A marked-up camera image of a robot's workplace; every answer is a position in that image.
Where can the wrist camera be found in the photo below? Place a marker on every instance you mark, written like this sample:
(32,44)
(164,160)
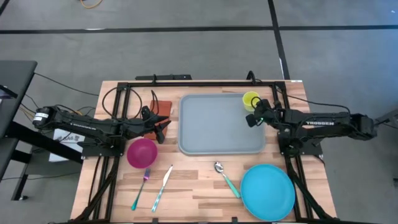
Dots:
(263,104)
(145,112)

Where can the black table clamp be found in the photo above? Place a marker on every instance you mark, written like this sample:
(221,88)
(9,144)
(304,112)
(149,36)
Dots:
(155,221)
(234,221)

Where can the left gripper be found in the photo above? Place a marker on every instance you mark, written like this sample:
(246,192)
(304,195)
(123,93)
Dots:
(140,127)

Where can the white labelled box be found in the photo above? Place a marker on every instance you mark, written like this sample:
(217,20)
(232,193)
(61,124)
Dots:
(66,137)

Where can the yellow mug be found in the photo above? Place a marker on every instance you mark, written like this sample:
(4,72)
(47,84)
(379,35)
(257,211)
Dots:
(248,98)

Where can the blue plate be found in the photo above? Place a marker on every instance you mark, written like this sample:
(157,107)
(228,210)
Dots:
(267,193)

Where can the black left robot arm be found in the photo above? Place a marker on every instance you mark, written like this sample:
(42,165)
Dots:
(93,126)

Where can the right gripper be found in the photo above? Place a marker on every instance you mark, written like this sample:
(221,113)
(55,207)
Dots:
(270,116)

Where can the pink bowl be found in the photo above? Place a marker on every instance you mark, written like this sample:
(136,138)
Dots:
(141,154)

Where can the grey plastic tray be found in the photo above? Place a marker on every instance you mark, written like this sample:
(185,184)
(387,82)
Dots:
(217,124)

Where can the black aluminium table frame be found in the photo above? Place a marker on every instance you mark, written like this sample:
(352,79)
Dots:
(202,84)

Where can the orange cloth napkin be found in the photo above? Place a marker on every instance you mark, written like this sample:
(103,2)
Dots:
(163,107)

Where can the black bar device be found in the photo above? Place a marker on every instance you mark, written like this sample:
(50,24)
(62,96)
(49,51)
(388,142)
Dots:
(168,77)

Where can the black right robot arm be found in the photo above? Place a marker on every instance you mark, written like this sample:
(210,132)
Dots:
(320,124)

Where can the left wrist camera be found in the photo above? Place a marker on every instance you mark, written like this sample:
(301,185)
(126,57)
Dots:
(145,112)

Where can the dark grey desk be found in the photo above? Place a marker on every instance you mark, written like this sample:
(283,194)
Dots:
(15,74)

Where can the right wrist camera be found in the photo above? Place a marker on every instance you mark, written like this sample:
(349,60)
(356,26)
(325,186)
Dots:
(263,104)

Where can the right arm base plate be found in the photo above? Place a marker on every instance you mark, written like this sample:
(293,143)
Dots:
(315,151)

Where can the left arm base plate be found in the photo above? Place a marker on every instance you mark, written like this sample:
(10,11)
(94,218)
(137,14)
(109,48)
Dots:
(93,151)

